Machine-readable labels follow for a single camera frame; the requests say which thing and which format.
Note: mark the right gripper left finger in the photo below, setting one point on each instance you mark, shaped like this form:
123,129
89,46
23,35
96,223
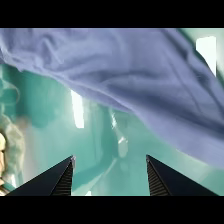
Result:
58,181

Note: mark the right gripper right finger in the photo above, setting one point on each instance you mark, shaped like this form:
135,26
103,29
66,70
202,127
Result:
166,183

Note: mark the blue shirt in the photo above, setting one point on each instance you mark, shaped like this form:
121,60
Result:
133,73

